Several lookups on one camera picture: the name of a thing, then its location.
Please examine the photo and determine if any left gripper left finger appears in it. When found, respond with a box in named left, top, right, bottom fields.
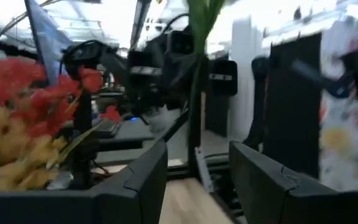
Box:
left=0, top=139, right=168, bottom=224

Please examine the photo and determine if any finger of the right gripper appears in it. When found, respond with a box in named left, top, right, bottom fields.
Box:
left=128, top=49, right=165, bottom=82
left=208, top=59, right=239, bottom=97

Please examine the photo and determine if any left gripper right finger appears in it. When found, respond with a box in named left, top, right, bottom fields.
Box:
left=228, top=141, right=358, bottom=224

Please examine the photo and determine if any pink artificial flower bunch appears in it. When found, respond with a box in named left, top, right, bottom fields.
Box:
left=185, top=0, right=227, bottom=170

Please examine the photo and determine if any yellow artificial flower bunch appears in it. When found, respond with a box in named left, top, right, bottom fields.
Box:
left=0, top=105, right=103, bottom=192

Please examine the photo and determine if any red artificial flower bunch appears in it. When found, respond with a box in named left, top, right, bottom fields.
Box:
left=0, top=57, right=106, bottom=139

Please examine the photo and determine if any red desk object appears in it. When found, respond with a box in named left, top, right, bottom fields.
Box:
left=99, top=105, right=121, bottom=124

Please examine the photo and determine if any grey desk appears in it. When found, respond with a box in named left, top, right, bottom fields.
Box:
left=96, top=116, right=190, bottom=166

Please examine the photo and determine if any backlit computer keyboard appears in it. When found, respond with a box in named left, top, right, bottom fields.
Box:
left=96, top=119, right=121, bottom=139

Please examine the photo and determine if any floral patterned cloth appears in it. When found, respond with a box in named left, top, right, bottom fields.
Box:
left=290, top=15, right=358, bottom=192

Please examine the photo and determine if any black partition panel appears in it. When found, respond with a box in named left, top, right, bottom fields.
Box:
left=265, top=33, right=323, bottom=179

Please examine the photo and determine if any desk computer monitor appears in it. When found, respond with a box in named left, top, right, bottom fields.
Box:
left=23, top=0, right=73, bottom=86

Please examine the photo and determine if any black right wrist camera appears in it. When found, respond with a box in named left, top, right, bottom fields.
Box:
left=166, top=30, right=196, bottom=57

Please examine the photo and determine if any black aluminium table frame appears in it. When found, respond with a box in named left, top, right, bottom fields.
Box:
left=163, top=108, right=239, bottom=218

